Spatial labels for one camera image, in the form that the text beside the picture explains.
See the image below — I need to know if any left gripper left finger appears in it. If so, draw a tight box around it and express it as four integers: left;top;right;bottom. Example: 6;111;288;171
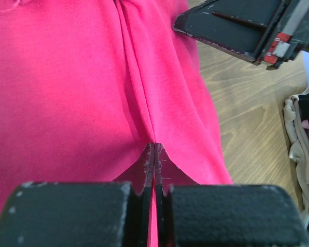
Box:
0;144;155;246

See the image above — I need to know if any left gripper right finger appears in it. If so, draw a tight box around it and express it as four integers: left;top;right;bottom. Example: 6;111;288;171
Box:
154;144;309;246

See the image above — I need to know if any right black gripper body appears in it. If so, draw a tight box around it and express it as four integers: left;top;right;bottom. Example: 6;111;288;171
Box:
255;1;309;70

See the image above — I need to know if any pink t shirt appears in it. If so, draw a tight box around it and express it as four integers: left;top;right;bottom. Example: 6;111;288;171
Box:
0;0;234;247

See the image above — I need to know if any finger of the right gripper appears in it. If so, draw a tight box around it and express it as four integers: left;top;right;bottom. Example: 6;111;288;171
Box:
174;0;286;62

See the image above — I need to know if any white folded t shirt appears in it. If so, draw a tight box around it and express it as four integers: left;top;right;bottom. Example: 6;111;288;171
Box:
283;87;309;219

